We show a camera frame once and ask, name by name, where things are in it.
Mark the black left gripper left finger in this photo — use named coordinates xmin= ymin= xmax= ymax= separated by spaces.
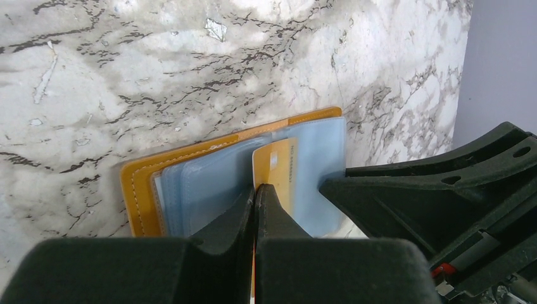
xmin=1 ymin=187 xmax=255 ymax=303

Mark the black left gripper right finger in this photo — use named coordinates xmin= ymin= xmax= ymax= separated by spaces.
xmin=254 ymin=184 xmax=440 ymax=303

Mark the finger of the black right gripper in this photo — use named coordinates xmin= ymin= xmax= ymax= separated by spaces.
xmin=320 ymin=122 xmax=536 ymax=260

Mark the yellow leather card holder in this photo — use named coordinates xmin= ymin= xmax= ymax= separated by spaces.
xmin=120 ymin=106 xmax=346 ymax=237

